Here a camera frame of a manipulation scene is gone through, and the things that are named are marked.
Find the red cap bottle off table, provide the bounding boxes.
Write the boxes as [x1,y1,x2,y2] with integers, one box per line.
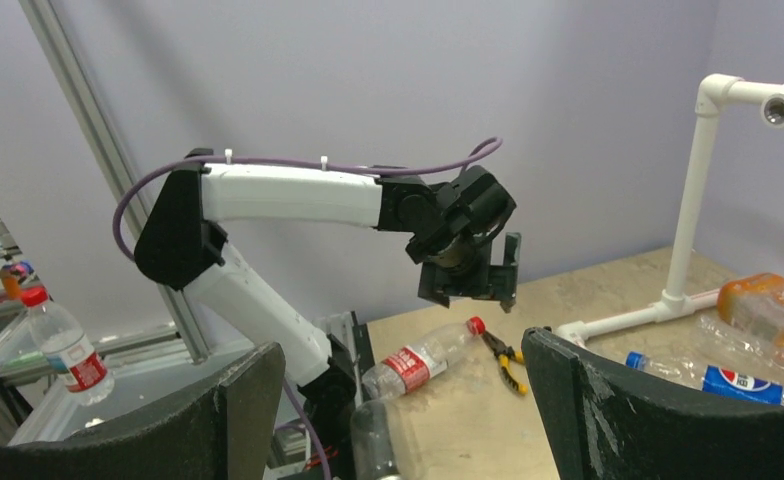
[20,287,115,406]

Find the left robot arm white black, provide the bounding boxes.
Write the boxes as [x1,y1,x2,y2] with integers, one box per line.
[125,141,521,425]

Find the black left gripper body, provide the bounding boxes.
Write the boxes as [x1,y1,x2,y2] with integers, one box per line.
[407,166,521,313]

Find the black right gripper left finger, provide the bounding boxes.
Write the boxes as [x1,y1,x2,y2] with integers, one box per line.
[0,343,285,479]

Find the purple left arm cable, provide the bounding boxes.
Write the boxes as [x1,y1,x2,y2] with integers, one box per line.
[112,137,505,480]

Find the yellow black pliers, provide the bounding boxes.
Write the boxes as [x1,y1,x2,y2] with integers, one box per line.
[482,330,528,396]

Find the aluminium frame post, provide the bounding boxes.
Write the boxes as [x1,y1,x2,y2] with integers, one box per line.
[20,0,211,364]

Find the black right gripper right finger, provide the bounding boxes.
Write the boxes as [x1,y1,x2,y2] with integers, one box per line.
[521,327,784,479]

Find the orange label bottle far corner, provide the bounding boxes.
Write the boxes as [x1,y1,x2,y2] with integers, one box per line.
[716,273,784,348]

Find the clear bottle red cap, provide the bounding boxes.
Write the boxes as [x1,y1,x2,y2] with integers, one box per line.
[361,316,486,400]

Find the clear crushed bottle front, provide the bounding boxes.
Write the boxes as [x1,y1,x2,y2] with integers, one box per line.
[350,400,419,479]

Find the white PVC pipe frame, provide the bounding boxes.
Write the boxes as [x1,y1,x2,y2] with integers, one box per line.
[555,73,784,347]

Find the clear Pepsi bottle blue cap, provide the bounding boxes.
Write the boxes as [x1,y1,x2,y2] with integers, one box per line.
[625,351,784,406]

